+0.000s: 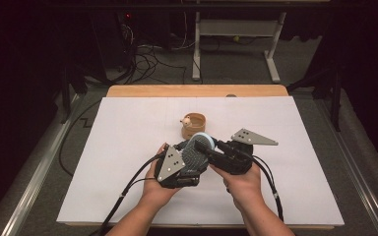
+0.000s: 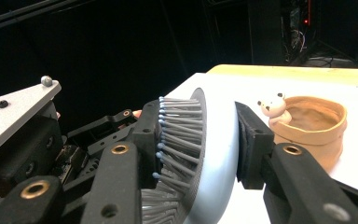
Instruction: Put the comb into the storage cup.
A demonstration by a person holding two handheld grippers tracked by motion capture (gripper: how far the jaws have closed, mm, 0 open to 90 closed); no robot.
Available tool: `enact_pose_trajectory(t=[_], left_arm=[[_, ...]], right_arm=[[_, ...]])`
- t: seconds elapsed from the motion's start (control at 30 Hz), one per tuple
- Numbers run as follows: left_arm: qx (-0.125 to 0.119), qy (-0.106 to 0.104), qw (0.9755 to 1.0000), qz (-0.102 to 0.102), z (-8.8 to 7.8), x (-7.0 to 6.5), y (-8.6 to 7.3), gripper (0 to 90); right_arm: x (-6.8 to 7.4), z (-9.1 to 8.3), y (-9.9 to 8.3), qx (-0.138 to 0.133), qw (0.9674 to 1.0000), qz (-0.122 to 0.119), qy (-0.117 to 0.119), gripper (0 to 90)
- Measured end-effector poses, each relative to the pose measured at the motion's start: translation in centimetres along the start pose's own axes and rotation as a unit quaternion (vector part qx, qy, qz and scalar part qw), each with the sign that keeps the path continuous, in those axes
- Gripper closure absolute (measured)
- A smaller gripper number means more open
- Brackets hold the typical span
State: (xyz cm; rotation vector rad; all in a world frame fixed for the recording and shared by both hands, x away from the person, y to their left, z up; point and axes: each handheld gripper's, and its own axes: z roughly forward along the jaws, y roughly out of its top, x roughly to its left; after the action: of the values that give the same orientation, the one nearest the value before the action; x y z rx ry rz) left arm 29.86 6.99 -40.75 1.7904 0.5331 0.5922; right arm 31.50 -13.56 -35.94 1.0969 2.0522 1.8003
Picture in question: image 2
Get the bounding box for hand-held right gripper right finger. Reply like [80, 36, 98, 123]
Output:
[234, 101, 358, 224]

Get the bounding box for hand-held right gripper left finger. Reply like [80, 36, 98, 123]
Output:
[79, 99, 164, 224]

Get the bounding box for light blue hairbrush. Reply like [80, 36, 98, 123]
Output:
[140, 87, 241, 224]

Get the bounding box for wooden table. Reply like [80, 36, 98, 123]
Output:
[205, 63, 358, 89]

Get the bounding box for black metal bar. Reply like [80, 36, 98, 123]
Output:
[0, 0, 87, 35]

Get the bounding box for dark computer tower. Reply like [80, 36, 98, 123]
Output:
[280, 0, 319, 63]

